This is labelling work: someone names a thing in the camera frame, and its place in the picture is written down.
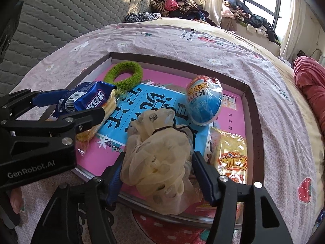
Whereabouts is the beige mesh scrunchie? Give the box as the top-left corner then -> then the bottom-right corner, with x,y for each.
120,107 -> 203,215

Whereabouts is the blue red surprise egg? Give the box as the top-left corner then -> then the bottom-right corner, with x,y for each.
186,75 -> 223,126

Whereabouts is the green fuzzy hair ring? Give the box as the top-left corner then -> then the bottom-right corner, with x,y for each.
103,61 -> 144,93

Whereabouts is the dark shallow box tray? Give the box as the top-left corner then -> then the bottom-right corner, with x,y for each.
63,53 -> 264,228

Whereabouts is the right cream curtain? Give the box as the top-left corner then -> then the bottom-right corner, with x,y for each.
280,0 -> 307,61

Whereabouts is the person's hand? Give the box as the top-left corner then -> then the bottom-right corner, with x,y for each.
10,187 -> 24,214

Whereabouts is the clothes pile on windowsill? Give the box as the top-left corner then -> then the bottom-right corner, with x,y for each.
220,0 -> 281,46

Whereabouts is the pink quilt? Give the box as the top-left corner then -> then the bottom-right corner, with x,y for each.
294,56 -> 325,136

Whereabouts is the pink blue book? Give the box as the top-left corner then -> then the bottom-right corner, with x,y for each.
74,63 -> 247,219

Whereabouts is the clothes pile by headboard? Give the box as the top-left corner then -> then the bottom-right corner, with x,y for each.
150,0 -> 217,26

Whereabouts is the yellow rice cracker pack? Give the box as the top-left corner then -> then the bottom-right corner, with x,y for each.
76,89 -> 117,156

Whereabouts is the blue snack packet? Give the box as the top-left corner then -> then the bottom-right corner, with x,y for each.
52,81 -> 117,118

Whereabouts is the pink printed bed sheet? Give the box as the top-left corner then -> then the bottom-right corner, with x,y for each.
15,19 -> 324,243

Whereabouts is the dark patterned cloth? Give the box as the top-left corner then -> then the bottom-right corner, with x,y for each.
123,12 -> 161,23

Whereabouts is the grey quilted headboard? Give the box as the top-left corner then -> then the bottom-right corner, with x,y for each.
1,0 -> 150,95

